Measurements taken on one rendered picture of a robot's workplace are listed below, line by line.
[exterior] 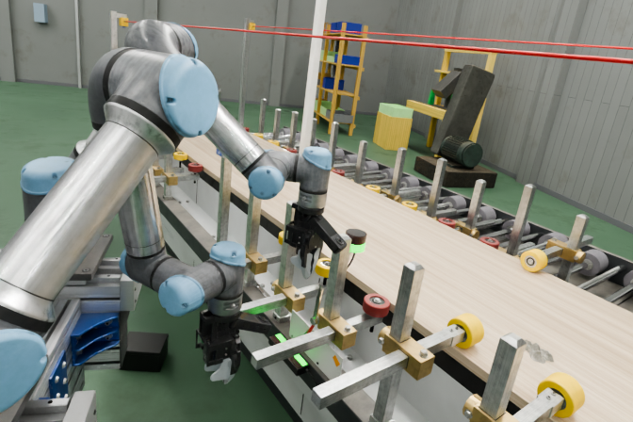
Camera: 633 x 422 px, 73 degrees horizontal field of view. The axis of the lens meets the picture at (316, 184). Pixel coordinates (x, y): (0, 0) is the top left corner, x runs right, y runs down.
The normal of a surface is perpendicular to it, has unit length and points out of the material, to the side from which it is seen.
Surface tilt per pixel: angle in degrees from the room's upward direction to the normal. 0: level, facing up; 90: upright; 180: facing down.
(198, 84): 84
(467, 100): 90
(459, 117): 90
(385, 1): 90
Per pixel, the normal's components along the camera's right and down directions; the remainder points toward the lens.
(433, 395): -0.81, 0.08
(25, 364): 0.79, 0.36
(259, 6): 0.22, 0.32
